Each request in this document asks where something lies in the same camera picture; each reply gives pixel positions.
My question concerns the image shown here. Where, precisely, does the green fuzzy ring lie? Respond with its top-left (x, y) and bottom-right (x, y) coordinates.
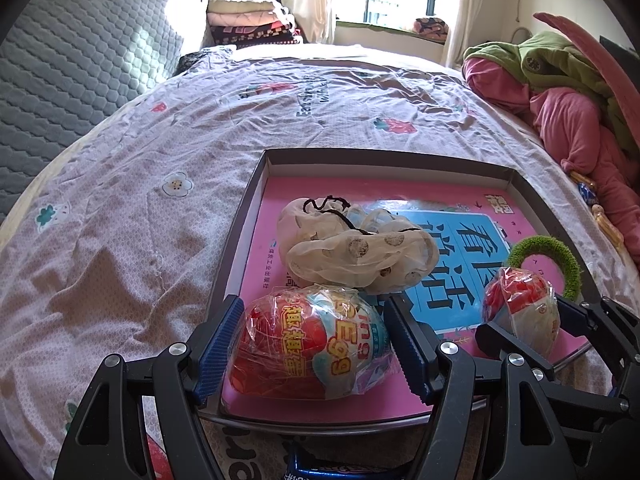
top-left (505, 236), bottom-right (582, 303)

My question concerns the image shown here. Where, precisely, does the patterned folded cloth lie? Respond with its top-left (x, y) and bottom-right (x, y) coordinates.
top-left (413, 16), bottom-right (449, 43)

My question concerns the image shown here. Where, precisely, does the pink book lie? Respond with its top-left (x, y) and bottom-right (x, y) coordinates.
top-left (220, 172), bottom-right (588, 423)

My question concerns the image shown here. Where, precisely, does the small toy egg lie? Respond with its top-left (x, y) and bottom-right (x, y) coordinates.
top-left (482, 266), bottom-right (561, 358)

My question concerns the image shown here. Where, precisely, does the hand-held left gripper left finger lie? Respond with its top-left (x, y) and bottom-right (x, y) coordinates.
top-left (54, 294), bottom-right (246, 480)

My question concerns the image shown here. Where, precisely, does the pink quilted bedspread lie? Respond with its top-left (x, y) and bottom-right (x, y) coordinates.
top-left (532, 11), bottom-right (640, 126)

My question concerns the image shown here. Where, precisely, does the pile of pink green bedding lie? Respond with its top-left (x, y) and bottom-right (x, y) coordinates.
top-left (461, 55), bottom-right (640, 263)

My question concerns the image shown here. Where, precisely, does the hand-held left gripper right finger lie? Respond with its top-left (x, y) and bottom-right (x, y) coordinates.
top-left (382, 294), bottom-right (573, 480)

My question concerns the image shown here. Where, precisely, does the blue cookie packet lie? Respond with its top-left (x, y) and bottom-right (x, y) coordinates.
top-left (282, 442), bottom-right (401, 480)

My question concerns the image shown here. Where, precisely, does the large toy egg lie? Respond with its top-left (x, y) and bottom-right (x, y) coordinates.
top-left (225, 284), bottom-right (401, 401)

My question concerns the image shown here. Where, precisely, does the grey quilted headboard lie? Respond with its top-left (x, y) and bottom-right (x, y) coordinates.
top-left (0, 0), bottom-right (211, 221)

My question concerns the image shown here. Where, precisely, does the black television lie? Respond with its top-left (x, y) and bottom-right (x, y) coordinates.
top-left (599, 34), bottom-right (640, 63)

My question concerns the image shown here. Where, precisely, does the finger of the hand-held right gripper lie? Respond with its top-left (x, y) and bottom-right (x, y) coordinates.
top-left (554, 294), bottom-right (640, 361)
top-left (474, 324), bottom-right (632, 412)

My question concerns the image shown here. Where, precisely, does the dark patterned folded blanket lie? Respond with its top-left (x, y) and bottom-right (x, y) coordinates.
top-left (210, 22), bottom-right (302, 47)

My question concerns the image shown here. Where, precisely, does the green blanket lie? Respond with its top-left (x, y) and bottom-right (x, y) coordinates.
top-left (465, 30), bottom-right (640, 161)

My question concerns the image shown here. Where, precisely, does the cream curtain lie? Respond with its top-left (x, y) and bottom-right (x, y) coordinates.
top-left (442, 0), bottom-right (481, 68)
top-left (282, 0), bottom-right (341, 46)

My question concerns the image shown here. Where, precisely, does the stack of folded blankets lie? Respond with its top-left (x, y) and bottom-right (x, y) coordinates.
top-left (207, 0), bottom-right (290, 27)

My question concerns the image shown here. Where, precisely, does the grey cardboard box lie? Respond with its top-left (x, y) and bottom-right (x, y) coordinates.
top-left (207, 148), bottom-right (598, 433)

